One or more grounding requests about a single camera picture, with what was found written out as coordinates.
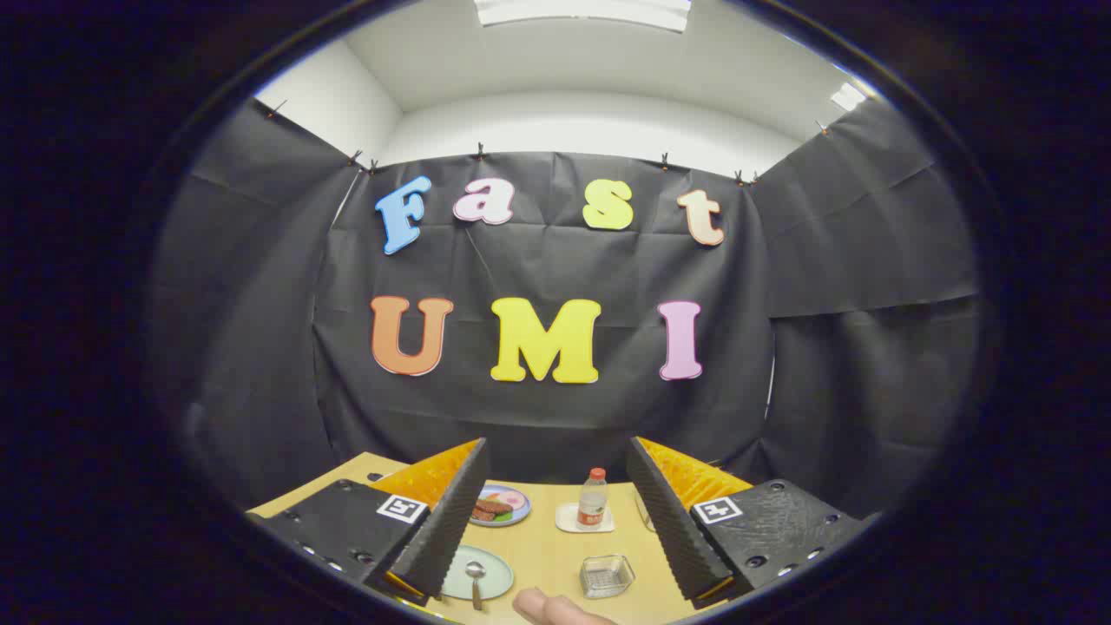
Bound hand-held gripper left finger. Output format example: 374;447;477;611
246;437;490;607

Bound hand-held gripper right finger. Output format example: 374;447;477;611
627;436;879;609

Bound blue food plate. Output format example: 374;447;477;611
469;484;532;528

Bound pale green plate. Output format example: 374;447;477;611
441;544;515;602

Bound clear red-capped water bottle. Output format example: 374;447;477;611
576;468;608;530

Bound white square coaster tray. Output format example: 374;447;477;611
555;502;615;534

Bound row of cloth clips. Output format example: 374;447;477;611
265;100;830;188

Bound metal wire basket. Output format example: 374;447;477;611
580;555;636;600

